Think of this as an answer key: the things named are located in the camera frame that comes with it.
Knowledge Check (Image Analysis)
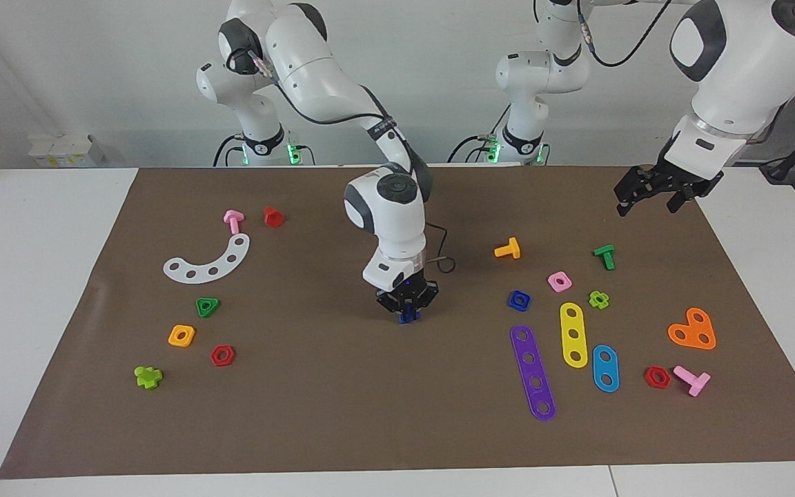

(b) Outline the brown table mat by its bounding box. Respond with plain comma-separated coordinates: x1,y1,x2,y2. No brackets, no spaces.
0,166,795,479

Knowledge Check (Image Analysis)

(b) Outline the purple four-hole plate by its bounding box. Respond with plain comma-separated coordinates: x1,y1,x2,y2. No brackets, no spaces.
510,324,557,422

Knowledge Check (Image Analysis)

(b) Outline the yellow three-hole plate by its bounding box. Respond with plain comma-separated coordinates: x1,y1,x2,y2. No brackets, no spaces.
560,302,589,369

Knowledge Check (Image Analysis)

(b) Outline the orange heart-shaped plate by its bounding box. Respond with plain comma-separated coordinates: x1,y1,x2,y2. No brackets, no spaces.
667,307,717,351

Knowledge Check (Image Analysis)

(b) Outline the blue two-hole plate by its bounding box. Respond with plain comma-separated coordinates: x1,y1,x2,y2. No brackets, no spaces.
591,344,620,393

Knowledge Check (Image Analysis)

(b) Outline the white curved five-hole plate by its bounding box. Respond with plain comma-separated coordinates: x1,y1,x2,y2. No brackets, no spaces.
163,233,251,284

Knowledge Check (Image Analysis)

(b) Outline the white background box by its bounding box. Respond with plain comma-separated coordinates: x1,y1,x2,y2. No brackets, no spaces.
28,133,105,168

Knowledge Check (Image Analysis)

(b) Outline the black base cable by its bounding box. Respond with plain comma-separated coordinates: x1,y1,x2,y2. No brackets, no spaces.
447,133,502,164
215,133,246,166

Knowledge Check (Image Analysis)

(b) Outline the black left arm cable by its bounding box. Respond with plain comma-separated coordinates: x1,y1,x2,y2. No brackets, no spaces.
576,0,795,142

